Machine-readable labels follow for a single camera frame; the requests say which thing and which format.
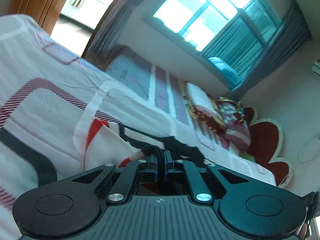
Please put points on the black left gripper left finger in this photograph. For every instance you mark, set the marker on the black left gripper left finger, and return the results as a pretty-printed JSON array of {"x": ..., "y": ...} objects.
[{"x": 148, "y": 170}]

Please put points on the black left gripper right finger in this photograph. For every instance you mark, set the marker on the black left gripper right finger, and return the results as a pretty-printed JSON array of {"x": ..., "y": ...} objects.
[{"x": 173, "y": 169}]

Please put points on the red black striped white sweater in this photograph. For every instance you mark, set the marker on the red black striped white sweater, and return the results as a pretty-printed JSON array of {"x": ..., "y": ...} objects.
[{"x": 110, "y": 142}]

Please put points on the folded floral blanket stack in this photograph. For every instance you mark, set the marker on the folded floral blanket stack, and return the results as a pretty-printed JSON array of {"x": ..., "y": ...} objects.
[{"x": 222, "y": 117}]

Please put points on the striped mattress sheet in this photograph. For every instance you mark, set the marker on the striped mattress sheet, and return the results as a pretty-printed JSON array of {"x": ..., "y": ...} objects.
[{"x": 156, "y": 86}]

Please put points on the red heart-shaped headboard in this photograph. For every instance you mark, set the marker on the red heart-shaped headboard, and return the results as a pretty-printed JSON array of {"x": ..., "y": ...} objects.
[{"x": 266, "y": 143}]

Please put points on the white pink patterned bed quilt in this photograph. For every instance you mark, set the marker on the white pink patterned bed quilt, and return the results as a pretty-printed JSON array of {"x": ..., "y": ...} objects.
[{"x": 49, "y": 99}]

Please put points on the grey curtain by doorway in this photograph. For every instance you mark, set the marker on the grey curtain by doorway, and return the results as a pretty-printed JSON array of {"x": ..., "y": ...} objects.
[{"x": 108, "y": 31}]

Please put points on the window with teal curtain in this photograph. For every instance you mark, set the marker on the window with teal curtain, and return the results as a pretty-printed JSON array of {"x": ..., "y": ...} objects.
[{"x": 227, "y": 36}]

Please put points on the grey curtain right of window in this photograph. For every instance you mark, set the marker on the grey curtain right of window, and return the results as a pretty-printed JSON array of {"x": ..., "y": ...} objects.
[{"x": 290, "y": 36}]

